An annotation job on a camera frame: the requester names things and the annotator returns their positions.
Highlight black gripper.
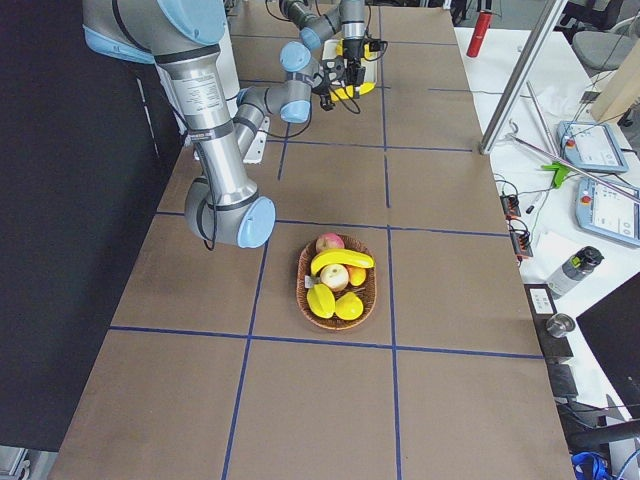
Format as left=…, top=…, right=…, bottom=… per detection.
left=342, top=38, right=365, bottom=86
left=314, top=55, right=346, bottom=110

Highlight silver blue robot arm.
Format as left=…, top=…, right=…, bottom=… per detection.
left=82, top=1, right=365, bottom=248
left=279, top=0, right=366, bottom=87

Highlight woven wicker basket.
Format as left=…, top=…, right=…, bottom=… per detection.
left=296, top=232, right=377, bottom=331

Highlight white bear tray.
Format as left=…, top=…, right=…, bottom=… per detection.
left=322, top=39, right=378, bottom=84

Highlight red cylinder bottle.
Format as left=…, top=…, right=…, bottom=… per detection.
left=466, top=10, right=492, bottom=58

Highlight red pink apple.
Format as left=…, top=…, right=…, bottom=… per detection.
left=315, top=232, right=345, bottom=253

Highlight pale green apple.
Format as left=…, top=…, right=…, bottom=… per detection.
left=320, top=264, right=349, bottom=292

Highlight red yellow mango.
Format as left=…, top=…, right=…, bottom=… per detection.
left=346, top=265, right=367, bottom=287

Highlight orange black connector box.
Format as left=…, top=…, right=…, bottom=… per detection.
left=500, top=194, right=521, bottom=220

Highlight green clamp tool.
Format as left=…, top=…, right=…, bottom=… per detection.
left=541, top=162, right=571, bottom=189

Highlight blue teach pendant far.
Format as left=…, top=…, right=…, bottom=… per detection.
left=556, top=121, right=629, bottom=174

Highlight blue teach pendant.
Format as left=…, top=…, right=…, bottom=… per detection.
left=575, top=178, right=639, bottom=248
left=556, top=121, right=629, bottom=174

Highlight grey water bottle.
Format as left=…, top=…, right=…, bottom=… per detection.
left=546, top=246, right=604, bottom=299

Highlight blue teach pendant near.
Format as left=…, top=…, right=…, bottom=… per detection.
left=575, top=178, right=639, bottom=248

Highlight small metal cup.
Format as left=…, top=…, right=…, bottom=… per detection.
left=545, top=313, right=576, bottom=338

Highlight black monitor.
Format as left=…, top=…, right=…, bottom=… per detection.
left=577, top=273, right=639, bottom=418

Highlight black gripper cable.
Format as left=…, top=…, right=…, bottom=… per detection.
left=264, top=74, right=362, bottom=139

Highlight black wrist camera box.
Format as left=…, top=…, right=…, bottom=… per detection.
left=368, top=39, right=388, bottom=54

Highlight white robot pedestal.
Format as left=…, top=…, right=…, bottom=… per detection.
left=189, top=0, right=271, bottom=166

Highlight aluminium frame post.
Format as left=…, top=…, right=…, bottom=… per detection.
left=479, top=0, right=567, bottom=155

